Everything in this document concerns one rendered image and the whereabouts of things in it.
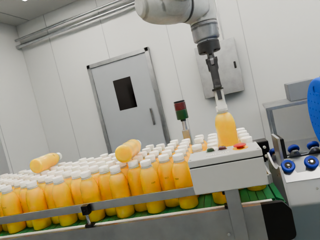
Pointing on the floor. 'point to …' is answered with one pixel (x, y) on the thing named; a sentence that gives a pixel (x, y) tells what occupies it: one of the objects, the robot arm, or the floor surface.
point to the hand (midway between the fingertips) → (220, 100)
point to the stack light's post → (187, 135)
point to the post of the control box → (236, 215)
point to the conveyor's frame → (183, 225)
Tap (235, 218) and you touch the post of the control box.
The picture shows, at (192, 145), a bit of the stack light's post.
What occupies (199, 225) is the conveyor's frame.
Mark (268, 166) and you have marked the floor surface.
